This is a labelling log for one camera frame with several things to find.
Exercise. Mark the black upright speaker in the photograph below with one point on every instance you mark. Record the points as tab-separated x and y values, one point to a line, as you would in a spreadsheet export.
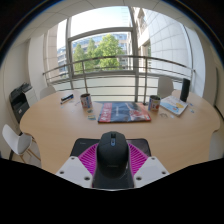
185	90

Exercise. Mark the black computer mouse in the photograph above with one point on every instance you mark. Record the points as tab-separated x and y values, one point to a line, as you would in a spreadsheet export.
112	156

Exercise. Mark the white illustrated booklet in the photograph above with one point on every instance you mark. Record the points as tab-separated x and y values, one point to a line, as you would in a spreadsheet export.
174	105

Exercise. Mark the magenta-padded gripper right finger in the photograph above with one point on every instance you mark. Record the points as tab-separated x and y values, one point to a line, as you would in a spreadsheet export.
146	170

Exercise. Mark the metal balcony railing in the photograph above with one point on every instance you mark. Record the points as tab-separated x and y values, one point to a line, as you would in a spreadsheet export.
110	57

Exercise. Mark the black mouse pad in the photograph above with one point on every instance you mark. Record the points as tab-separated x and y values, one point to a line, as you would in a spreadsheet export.
85	144

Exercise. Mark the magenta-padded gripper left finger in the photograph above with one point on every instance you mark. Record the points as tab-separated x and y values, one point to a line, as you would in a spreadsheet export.
75	170

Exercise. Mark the red printed magazine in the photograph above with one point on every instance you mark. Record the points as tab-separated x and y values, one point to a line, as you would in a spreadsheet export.
123	112

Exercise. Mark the dark blue stapler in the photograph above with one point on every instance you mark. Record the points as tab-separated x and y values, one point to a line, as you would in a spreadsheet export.
67	98

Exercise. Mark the black office printer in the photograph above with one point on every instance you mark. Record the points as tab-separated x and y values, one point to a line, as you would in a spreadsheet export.
19	101

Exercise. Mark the white chair with wooden legs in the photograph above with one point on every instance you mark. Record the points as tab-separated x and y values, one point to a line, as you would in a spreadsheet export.
16	141

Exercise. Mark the green tree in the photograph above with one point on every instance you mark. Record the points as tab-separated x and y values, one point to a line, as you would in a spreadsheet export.
106	50

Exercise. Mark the printed cup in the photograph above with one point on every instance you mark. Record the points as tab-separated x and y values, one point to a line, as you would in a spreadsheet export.
154	103
86	100

